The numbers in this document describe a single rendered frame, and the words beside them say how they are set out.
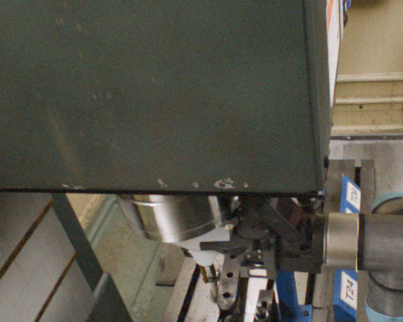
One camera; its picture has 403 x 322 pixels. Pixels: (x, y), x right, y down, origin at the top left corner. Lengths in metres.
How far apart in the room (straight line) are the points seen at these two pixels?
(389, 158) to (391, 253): 1.13
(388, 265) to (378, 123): 1.15
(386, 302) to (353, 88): 1.08
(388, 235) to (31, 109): 0.43
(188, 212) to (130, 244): 1.38
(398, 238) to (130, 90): 0.38
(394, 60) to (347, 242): 1.08
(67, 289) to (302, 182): 0.89
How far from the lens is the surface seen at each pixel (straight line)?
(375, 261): 0.67
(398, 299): 0.73
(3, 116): 0.54
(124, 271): 1.89
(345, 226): 0.66
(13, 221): 1.08
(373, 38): 1.64
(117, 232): 2.05
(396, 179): 1.75
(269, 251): 0.68
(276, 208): 0.63
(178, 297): 1.32
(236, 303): 1.21
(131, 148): 0.49
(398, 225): 0.67
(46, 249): 1.19
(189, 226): 0.62
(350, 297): 1.22
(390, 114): 1.77
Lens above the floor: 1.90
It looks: 39 degrees down
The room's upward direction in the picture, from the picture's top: 12 degrees counter-clockwise
